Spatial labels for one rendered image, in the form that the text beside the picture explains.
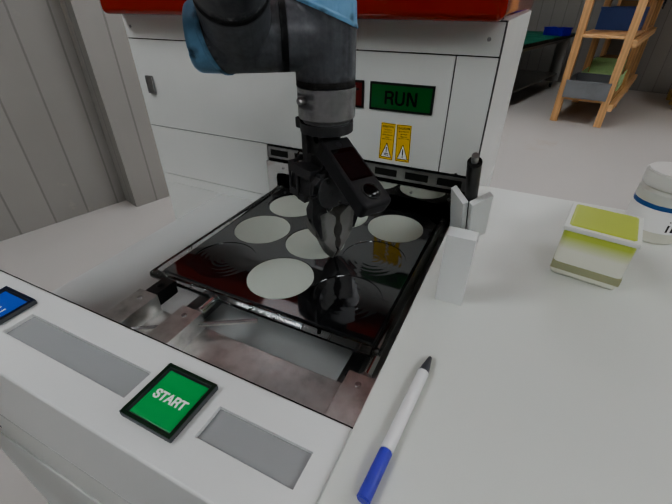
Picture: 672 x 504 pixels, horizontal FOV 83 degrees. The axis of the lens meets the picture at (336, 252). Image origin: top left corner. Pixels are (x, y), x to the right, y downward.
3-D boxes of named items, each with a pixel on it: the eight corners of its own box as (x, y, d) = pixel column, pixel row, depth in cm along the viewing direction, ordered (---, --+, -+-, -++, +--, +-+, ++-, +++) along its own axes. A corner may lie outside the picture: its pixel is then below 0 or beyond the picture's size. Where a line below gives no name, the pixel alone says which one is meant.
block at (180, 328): (187, 320, 52) (182, 303, 51) (206, 327, 51) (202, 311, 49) (139, 361, 46) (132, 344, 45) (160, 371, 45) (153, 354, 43)
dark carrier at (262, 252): (283, 189, 85) (283, 187, 84) (438, 222, 72) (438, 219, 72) (164, 272, 59) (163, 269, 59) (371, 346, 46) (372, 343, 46)
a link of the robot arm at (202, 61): (167, -50, 36) (282, -48, 38) (195, 28, 47) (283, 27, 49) (172, 29, 36) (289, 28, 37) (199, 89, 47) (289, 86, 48)
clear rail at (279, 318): (156, 273, 60) (153, 266, 59) (382, 355, 46) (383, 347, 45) (149, 278, 59) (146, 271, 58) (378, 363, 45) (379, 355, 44)
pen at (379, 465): (425, 351, 35) (356, 493, 25) (436, 356, 35) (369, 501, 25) (424, 359, 36) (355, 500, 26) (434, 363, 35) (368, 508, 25)
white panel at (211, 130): (172, 177, 110) (130, 13, 87) (460, 243, 80) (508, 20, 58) (163, 181, 107) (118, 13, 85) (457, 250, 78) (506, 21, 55)
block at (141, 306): (145, 303, 55) (139, 286, 54) (162, 310, 54) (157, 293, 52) (95, 340, 49) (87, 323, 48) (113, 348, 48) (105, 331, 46)
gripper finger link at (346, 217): (331, 238, 66) (331, 189, 61) (353, 253, 62) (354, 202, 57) (316, 244, 65) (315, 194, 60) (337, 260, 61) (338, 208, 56)
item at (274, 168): (273, 195, 93) (270, 157, 88) (456, 236, 77) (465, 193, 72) (269, 198, 92) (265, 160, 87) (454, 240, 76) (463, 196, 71)
